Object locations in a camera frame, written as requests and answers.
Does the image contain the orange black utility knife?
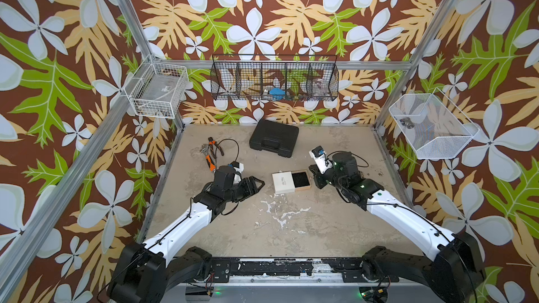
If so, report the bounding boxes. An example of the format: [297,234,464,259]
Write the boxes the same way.
[205,154,216,173]

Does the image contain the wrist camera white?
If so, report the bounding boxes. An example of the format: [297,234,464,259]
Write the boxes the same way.
[229,161,244,185]
[310,146,332,174]

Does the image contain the white drawer jewelry box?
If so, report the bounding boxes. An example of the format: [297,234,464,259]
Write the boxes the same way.
[272,170,312,195]

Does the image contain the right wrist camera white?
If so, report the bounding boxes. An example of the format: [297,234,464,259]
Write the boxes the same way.
[310,146,332,174]

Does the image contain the black wire basket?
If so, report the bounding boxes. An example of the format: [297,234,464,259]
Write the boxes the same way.
[209,54,340,102]

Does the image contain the black plastic tool case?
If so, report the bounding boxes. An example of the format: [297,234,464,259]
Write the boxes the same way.
[249,119,300,158]

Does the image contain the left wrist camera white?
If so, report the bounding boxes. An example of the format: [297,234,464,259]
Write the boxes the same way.
[229,161,244,185]

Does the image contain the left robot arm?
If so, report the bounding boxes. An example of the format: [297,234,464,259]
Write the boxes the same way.
[106,165,265,302]

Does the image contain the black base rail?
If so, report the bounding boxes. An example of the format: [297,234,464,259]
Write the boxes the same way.
[188,257,380,283]

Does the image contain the dark object in mesh basket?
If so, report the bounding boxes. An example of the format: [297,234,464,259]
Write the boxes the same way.
[399,117,415,129]

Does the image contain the orange black pliers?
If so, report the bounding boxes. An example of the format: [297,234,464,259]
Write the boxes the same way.
[208,137,224,161]

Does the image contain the blue object in basket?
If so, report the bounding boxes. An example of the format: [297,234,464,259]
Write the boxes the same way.
[269,88,286,101]

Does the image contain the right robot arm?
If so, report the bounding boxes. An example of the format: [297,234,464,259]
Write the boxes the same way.
[309,146,486,302]

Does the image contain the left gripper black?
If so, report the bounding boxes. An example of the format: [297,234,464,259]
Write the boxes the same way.
[223,175,265,203]

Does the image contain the white mesh basket right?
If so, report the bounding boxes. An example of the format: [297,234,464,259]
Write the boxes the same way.
[389,88,479,160]

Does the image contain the white wire basket left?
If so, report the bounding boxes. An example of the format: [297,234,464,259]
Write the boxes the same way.
[124,60,189,119]

